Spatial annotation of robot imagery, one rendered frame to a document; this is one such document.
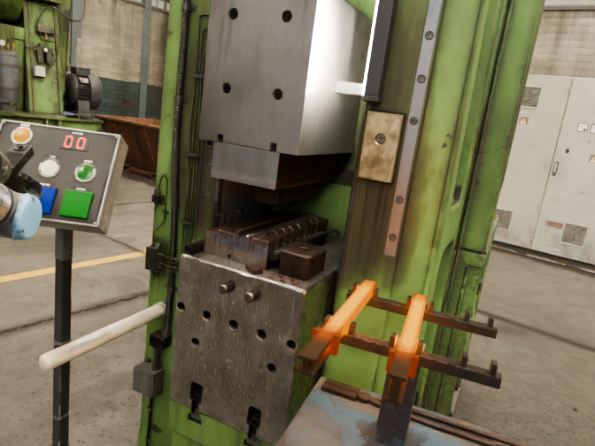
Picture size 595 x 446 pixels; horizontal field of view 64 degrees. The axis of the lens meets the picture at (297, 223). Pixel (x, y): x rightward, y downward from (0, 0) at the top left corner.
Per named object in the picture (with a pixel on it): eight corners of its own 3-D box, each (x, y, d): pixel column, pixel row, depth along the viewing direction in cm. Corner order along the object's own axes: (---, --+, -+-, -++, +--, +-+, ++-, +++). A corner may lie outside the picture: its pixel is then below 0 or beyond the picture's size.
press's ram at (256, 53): (329, 161, 114) (356, -20, 105) (197, 138, 130) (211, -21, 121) (378, 157, 152) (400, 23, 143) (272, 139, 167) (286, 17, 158)
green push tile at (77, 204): (86, 218, 129) (93, 192, 131) (58, 215, 129) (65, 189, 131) (88, 220, 131) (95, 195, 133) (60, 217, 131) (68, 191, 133)
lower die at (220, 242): (265, 270, 127) (269, 239, 125) (203, 252, 135) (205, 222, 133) (325, 241, 164) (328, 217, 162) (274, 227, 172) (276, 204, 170)
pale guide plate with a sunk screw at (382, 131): (390, 183, 121) (402, 115, 117) (356, 177, 125) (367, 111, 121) (392, 182, 123) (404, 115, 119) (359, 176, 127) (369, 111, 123)
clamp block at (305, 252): (306, 281, 122) (310, 257, 120) (277, 273, 125) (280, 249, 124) (324, 270, 133) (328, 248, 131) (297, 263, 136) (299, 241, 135)
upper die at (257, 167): (274, 190, 122) (279, 153, 120) (210, 176, 130) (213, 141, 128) (334, 179, 159) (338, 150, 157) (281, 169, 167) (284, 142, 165)
